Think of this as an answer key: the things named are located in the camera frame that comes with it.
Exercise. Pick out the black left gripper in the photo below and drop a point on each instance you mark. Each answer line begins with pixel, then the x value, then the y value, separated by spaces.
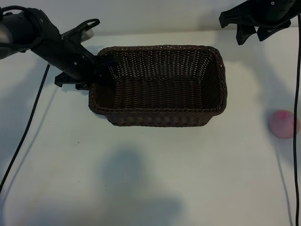
pixel 68 63

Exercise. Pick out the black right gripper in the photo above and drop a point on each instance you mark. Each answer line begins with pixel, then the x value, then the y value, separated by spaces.
pixel 265 30

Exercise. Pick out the dark brown wicker basket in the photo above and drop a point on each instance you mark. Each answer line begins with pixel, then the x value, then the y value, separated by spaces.
pixel 164 89

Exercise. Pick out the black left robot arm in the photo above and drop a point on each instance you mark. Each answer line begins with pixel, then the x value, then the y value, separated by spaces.
pixel 18 28

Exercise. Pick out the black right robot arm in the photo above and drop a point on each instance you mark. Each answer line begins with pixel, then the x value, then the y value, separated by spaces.
pixel 270 8

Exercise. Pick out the pink peach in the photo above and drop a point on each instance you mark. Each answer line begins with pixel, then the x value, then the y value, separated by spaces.
pixel 281 124

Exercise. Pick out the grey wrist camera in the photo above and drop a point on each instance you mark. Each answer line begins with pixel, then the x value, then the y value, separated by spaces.
pixel 87 34

